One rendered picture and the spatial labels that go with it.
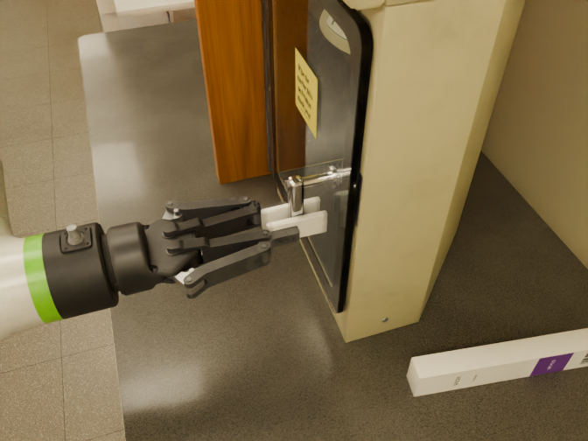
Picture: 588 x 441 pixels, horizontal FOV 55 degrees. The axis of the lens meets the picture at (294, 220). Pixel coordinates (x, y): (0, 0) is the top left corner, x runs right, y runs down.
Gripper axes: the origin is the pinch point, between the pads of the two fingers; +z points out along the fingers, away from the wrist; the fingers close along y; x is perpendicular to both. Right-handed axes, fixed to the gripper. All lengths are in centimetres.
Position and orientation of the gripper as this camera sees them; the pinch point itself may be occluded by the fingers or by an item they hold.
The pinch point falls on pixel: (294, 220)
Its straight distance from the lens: 64.4
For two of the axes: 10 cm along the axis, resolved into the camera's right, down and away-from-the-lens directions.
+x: 0.0, 7.0, 7.1
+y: -3.1, -6.8, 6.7
